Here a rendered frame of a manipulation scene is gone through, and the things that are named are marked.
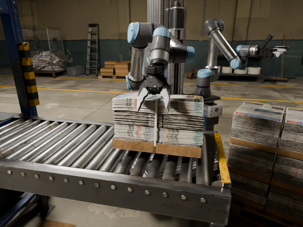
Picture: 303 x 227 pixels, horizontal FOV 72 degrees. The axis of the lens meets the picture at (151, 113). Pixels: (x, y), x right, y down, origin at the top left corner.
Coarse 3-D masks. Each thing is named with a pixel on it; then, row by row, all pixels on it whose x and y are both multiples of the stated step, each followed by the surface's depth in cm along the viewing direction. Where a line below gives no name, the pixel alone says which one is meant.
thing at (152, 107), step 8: (152, 104) 84; (160, 104) 83; (152, 112) 85; (160, 112) 84; (152, 120) 85; (160, 120) 85; (152, 128) 86; (160, 128) 86; (152, 136) 87; (160, 136) 86
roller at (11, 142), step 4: (40, 124) 130; (44, 124) 131; (48, 124) 134; (32, 128) 124; (36, 128) 125; (40, 128) 127; (24, 132) 118; (28, 132) 119; (32, 132) 121; (16, 136) 113; (20, 136) 114; (24, 136) 116; (12, 140) 109; (16, 140) 111; (20, 140) 113; (4, 144) 105; (8, 144) 106; (12, 144) 108; (0, 148) 102; (4, 148) 104
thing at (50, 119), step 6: (42, 120) 137; (48, 120) 136; (54, 120) 136; (60, 120) 136; (66, 120) 136; (72, 120) 136; (78, 120) 136; (84, 120) 136; (78, 126) 133; (108, 126) 128; (204, 132) 118; (210, 132) 118; (216, 132) 118; (210, 138) 117; (210, 144) 118; (210, 150) 119
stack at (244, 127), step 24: (240, 120) 140; (264, 120) 132; (288, 120) 128; (264, 144) 136; (288, 144) 128; (240, 168) 150; (264, 168) 140; (288, 168) 132; (240, 192) 155; (264, 192) 145; (288, 192) 136; (240, 216) 160; (264, 216) 149
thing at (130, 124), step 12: (120, 96) 92; (132, 96) 92; (120, 108) 88; (132, 108) 86; (144, 108) 86; (120, 120) 88; (132, 120) 87; (144, 120) 86; (120, 132) 90; (132, 132) 89; (144, 132) 88
